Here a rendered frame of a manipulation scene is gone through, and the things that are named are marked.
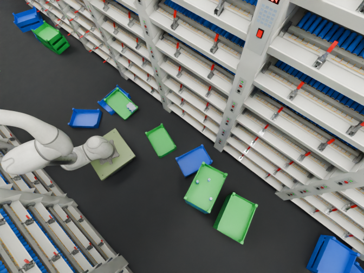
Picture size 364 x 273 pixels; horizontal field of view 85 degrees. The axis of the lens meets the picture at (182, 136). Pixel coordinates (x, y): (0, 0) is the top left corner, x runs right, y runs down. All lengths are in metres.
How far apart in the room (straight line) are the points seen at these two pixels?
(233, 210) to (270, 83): 1.04
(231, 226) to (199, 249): 0.39
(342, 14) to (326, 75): 0.20
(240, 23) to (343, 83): 0.43
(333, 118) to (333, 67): 0.25
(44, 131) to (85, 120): 1.38
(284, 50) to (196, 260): 1.65
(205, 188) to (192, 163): 0.51
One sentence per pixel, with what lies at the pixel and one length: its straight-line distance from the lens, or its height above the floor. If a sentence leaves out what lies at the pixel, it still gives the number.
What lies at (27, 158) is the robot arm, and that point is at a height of 1.03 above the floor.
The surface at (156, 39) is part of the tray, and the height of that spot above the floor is 0.96.
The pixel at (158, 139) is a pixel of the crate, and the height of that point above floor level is 0.00.
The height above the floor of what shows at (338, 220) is 0.33.
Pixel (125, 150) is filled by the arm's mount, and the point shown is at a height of 0.22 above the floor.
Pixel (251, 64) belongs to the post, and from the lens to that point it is 0.97.
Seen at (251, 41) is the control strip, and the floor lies 1.32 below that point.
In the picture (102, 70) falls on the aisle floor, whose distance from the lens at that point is 2.77.
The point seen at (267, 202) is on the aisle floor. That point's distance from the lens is 2.03.
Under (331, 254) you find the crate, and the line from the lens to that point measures 2.14.
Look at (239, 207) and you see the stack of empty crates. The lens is 1.71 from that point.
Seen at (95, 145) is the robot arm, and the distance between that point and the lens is 1.67.
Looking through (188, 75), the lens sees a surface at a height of 0.75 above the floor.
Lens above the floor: 1.91
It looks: 68 degrees down
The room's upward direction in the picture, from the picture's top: 7 degrees counter-clockwise
